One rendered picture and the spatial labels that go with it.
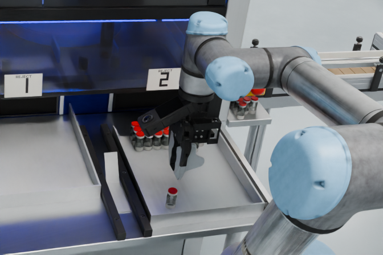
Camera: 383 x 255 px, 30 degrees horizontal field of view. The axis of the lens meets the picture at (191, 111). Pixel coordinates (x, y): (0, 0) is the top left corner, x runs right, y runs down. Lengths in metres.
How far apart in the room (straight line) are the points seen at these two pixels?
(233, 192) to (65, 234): 0.40
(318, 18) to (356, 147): 4.13
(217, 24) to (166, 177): 0.47
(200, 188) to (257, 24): 3.17
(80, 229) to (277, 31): 3.35
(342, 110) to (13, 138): 0.89
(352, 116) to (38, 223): 0.71
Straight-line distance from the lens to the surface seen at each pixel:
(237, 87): 1.24
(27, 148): 1.71
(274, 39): 4.57
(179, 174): 1.48
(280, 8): 5.06
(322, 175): 0.89
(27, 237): 1.48
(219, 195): 1.63
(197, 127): 1.42
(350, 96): 1.13
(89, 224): 1.51
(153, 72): 1.74
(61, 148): 1.72
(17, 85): 1.68
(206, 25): 1.31
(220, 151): 1.78
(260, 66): 1.27
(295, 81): 1.24
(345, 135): 0.93
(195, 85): 1.36
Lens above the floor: 1.87
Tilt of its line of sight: 31 degrees down
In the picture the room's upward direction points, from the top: 9 degrees clockwise
